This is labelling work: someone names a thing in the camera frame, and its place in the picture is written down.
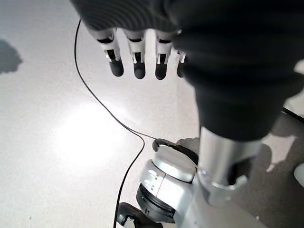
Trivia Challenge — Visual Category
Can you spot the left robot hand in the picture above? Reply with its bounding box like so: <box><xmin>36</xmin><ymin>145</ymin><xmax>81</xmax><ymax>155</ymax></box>
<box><xmin>70</xmin><ymin>0</ymin><xmax>304</xmax><ymax>208</ymax></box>

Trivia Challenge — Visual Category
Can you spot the left silver robot leg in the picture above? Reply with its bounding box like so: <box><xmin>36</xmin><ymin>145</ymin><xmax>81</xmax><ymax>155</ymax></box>
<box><xmin>116</xmin><ymin>138</ymin><xmax>202</xmax><ymax>228</ymax></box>

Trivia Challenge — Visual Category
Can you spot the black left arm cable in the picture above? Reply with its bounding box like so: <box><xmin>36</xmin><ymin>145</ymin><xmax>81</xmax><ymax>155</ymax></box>
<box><xmin>74</xmin><ymin>19</ymin><xmax>158</xmax><ymax>228</ymax></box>

